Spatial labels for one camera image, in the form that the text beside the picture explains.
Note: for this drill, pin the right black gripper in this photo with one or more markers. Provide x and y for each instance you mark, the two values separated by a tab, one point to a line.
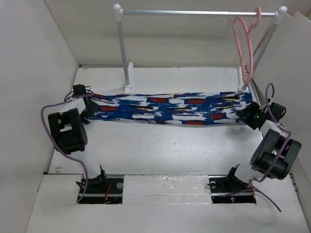
253	107

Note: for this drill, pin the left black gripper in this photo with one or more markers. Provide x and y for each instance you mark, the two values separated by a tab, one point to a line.
93	108

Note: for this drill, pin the blue patterned trousers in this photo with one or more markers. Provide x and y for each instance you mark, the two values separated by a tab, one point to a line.
198	109

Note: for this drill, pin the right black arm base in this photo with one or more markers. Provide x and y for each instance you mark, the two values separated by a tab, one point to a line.
226	190

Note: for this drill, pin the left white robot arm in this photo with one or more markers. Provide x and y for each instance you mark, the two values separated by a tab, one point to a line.
67	129

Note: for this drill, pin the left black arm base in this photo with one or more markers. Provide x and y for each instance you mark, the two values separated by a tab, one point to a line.
110	193

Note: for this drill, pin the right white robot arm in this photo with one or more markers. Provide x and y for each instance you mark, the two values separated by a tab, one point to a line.
276	153

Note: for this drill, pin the white clothes rack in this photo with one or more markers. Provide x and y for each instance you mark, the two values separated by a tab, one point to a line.
248	20

